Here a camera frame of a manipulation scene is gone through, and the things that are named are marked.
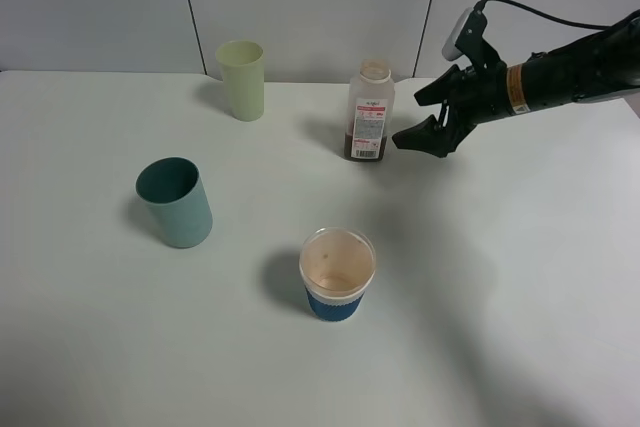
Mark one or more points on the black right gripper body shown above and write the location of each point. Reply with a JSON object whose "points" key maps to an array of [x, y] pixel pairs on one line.
{"points": [[473, 98]]}

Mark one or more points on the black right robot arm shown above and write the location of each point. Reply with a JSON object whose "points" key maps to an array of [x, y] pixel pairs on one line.
{"points": [[599, 67]]}

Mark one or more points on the teal plastic cup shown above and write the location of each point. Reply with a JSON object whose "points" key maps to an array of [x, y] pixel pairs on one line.
{"points": [[173, 193]]}

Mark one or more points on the pale yellow-green plastic cup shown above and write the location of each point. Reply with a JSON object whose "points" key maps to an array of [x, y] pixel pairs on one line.
{"points": [[241, 64]]}

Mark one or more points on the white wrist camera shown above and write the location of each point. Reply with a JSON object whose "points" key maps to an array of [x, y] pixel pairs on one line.
{"points": [[466, 38]]}

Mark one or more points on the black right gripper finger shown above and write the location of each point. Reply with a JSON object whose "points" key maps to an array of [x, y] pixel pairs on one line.
{"points": [[429, 137], [448, 87]]}

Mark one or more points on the clear plastic drink bottle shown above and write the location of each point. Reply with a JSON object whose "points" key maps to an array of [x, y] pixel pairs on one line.
{"points": [[369, 111]]}

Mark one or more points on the clear cup with blue sleeve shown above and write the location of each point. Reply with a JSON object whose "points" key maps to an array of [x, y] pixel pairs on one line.
{"points": [[336, 266]]}

